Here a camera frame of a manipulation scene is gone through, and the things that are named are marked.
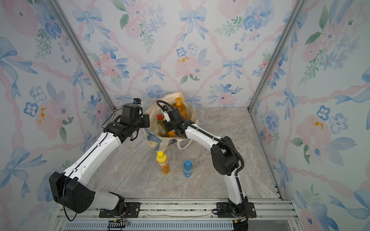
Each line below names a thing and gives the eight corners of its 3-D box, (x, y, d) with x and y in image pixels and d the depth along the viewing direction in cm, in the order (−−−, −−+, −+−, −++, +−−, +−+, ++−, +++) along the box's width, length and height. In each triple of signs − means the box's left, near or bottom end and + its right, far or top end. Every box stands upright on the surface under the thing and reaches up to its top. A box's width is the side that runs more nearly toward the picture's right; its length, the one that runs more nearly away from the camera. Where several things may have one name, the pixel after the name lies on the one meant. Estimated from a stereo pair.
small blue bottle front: (184, 177, 87) (183, 168, 75) (184, 170, 89) (183, 160, 77) (191, 177, 87) (192, 168, 75) (191, 170, 90) (191, 160, 77)
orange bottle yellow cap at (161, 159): (161, 173, 88) (154, 156, 70) (164, 167, 90) (159, 150, 72) (166, 176, 86) (161, 160, 68) (170, 171, 89) (166, 154, 70)
